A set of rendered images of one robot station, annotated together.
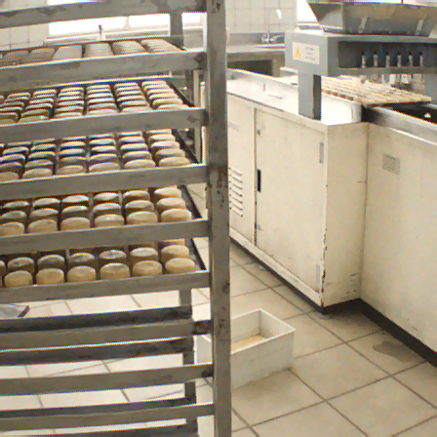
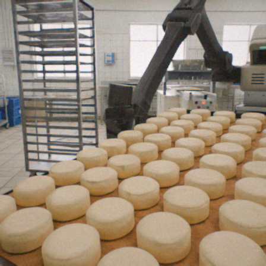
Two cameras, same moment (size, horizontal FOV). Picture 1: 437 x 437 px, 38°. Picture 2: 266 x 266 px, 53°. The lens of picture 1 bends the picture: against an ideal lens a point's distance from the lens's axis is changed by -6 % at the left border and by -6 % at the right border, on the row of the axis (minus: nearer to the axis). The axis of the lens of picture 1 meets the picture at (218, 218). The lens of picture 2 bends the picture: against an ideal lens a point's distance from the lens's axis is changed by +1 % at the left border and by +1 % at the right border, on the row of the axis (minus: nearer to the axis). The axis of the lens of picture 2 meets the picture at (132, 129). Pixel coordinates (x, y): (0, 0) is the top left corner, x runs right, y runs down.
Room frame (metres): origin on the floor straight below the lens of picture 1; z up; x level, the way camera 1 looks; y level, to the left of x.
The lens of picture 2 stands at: (-1.13, -1.48, 1.10)
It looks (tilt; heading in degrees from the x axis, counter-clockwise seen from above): 11 degrees down; 24
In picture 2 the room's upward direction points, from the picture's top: straight up
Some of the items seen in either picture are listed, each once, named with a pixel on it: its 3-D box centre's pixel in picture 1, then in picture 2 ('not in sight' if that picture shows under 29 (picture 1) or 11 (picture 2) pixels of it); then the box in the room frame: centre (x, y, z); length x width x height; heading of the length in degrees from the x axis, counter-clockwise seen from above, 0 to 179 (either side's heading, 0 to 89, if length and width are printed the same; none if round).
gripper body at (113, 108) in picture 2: not in sight; (117, 124); (-0.52, -1.18, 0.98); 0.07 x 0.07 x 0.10; 35
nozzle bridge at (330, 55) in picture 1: (377, 72); (188, 82); (2.71, -0.68, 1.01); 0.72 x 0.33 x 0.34; 113
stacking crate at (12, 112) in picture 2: not in sight; (10, 111); (3.37, 3.54, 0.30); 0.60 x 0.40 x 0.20; 26
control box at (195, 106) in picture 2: not in sight; (202, 106); (1.91, -1.02, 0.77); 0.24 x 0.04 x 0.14; 113
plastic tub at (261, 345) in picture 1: (245, 348); not in sight; (2.12, -0.09, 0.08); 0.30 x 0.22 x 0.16; 123
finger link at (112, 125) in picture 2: not in sight; (122, 136); (-0.58, -1.22, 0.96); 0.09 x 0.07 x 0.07; 35
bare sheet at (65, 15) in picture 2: not in sight; (55, 16); (1.17, 0.35, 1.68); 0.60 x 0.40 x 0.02; 101
